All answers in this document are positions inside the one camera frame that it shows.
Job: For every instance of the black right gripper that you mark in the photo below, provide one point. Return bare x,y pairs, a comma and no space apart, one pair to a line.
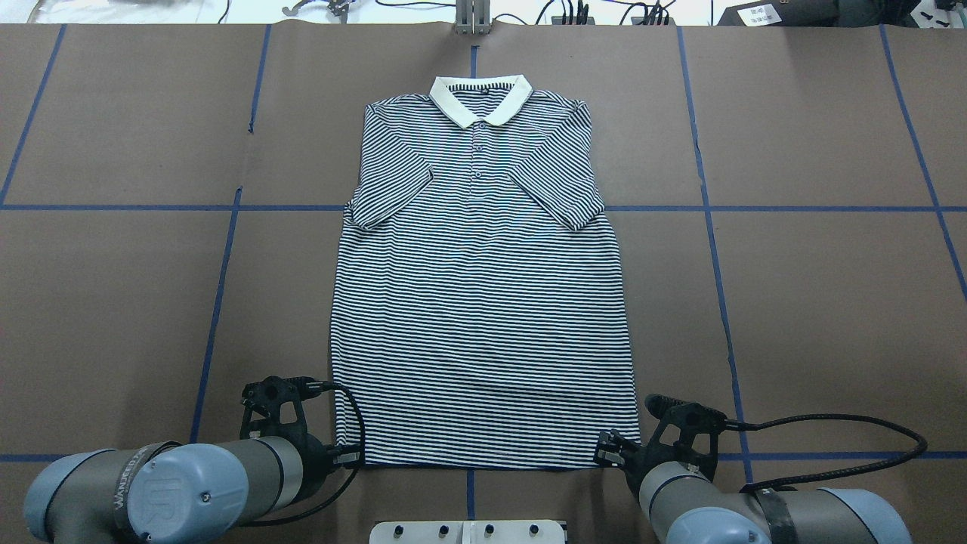
633,462

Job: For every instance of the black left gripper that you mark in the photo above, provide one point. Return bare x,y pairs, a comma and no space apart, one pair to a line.
316,455

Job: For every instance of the navy white striped polo shirt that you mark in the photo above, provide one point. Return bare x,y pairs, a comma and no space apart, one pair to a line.
479,313

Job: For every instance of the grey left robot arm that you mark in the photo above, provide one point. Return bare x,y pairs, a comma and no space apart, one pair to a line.
168,492

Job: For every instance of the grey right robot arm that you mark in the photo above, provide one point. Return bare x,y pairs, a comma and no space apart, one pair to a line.
671,477

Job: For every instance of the blue tape line left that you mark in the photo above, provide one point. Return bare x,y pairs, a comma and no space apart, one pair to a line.
234,210

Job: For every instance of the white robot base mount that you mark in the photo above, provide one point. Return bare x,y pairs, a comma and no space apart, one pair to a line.
470,531

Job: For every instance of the aluminium frame post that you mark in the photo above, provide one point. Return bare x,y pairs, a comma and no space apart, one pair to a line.
473,17

